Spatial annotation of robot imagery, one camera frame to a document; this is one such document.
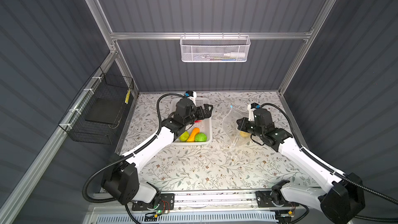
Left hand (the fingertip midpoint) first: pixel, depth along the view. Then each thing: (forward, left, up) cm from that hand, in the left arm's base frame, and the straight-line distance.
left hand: (206, 107), depth 79 cm
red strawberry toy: (+8, +5, -24) cm, 25 cm away
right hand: (-6, -16, -6) cm, 18 cm away
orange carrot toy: (-1, +6, -21) cm, 22 cm away
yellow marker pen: (+10, +42, 0) cm, 44 cm away
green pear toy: (-6, +13, -19) cm, 24 cm away
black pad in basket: (0, +51, 0) cm, 51 cm away
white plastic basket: (+6, 0, -24) cm, 25 cm away
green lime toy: (-7, +4, -19) cm, 20 cm away
